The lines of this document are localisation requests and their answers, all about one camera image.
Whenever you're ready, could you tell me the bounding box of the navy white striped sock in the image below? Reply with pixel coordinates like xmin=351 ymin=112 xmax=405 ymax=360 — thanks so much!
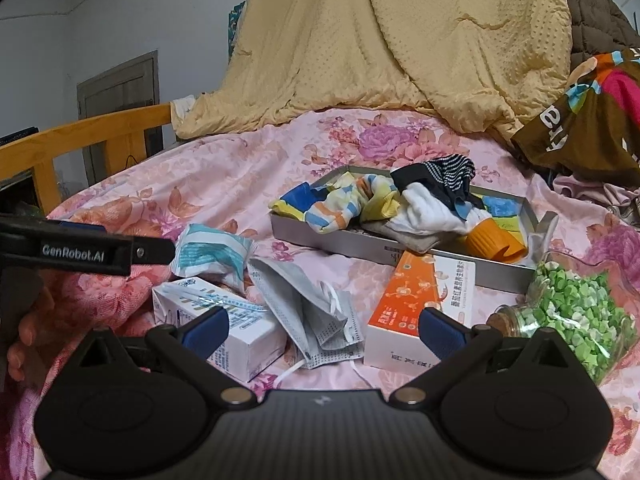
xmin=390 ymin=156 xmax=486 ymax=211

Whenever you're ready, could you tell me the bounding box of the white star printed cloth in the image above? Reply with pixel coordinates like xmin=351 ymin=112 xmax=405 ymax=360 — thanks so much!
xmin=170 ymin=95 xmax=199 ymax=129

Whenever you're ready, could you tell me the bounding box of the brown colourful striped garment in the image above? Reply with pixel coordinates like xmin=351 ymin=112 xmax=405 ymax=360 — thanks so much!
xmin=510 ymin=47 xmax=640 ymax=174

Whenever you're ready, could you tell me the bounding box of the orange ribbed sock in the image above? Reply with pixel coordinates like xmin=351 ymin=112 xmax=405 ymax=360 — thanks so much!
xmin=465 ymin=219 xmax=530 ymax=262

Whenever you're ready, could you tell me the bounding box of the yellow blue cartoon cloth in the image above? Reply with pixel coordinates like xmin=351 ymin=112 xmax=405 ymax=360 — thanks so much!
xmin=269 ymin=172 xmax=527 ymax=234

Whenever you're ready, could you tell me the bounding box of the grey tray box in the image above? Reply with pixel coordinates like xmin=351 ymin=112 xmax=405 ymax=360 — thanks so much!
xmin=269 ymin=164 xmax=560 ymax=295

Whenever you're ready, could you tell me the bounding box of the grey face mask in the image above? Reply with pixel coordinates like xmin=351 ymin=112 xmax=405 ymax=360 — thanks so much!
xmin=272 ymin=305 xmax=367 ymax=387
xmin=247 ymin=256 xmax=352 ymax=342

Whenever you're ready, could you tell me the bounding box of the blue orange striped cloth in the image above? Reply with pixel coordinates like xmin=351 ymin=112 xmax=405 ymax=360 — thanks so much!
xmin=300 ymin=172 xmax=406 ymax=237

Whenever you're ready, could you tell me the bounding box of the person's left hand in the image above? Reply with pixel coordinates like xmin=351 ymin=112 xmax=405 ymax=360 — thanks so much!
xmin=7 ymin=284 xmax=57 ymax=387

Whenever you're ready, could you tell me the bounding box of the glass jar of green stars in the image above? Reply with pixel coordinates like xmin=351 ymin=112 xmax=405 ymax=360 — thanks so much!
xmin=487 ymin=252 xmax=636 ymax=387

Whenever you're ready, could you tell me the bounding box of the orange white carton box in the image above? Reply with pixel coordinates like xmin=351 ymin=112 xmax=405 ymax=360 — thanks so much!
xmin=362 ymin=252 xmax=481 ymax=374

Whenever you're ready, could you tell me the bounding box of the teal white striped packet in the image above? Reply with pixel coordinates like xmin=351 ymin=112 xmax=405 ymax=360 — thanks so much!
xmin=172 ymin=223 xmax=259 ymax=295

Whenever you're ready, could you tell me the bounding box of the white printed gauze cloth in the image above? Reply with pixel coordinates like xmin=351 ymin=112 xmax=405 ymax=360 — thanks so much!
xmin=395 ymin=182 xmax=494 ymax=237

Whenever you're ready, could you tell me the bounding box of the brown quilted jacket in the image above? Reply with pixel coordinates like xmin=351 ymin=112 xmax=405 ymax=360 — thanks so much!
xmin=560 ymin=0 xmax=640 ymax=69

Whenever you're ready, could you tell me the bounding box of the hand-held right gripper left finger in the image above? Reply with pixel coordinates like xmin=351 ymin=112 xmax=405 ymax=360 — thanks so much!
xmin=65 ymin=305 xmax=257 ymax=407

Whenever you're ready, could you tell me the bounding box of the white blue printed carton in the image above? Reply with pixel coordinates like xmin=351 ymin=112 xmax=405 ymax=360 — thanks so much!
xmin=151 ymin=276 xmax=289 ymax=384

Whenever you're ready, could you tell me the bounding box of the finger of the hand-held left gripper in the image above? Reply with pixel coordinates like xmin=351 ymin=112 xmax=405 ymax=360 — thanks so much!
xmin=129 ymin=237 xmax=177 ymax=267
xmin=47 ymin=218 xmax=109 ymax=236

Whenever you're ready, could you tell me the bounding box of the pink floral bedsheet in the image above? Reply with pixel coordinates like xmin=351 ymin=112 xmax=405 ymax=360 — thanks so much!
xmin=10 ymin=107 xmax=640 ymax=461

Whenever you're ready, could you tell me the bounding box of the pink fleece blanket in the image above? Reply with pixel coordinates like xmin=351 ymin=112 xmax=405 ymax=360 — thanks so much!
xmin=0 ymin=260 xmax=177 ymax=480

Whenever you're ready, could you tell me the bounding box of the wall poster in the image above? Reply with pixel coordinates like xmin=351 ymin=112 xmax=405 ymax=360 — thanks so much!
xmin=227 ymin=2 xmax=249 ymax=59

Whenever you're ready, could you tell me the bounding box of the wooden bed frame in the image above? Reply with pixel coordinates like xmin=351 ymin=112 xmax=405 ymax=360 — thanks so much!
xmin=0 ymin=102 xmax=174 ymax=217

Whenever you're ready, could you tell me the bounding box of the grey door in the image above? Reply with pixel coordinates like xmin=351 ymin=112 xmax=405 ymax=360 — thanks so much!
xmin=76 ymin=51 xmax=164 ymax=186

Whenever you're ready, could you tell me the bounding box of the yellow dotted quilt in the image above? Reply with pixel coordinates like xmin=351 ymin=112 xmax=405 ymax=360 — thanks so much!
xmin=172 ymin=0 xmax=574 ymax=144

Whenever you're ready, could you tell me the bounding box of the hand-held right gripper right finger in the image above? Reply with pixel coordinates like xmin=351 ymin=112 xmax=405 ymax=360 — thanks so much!
xmin=392 ymin=306 xmax=581 ymax=407

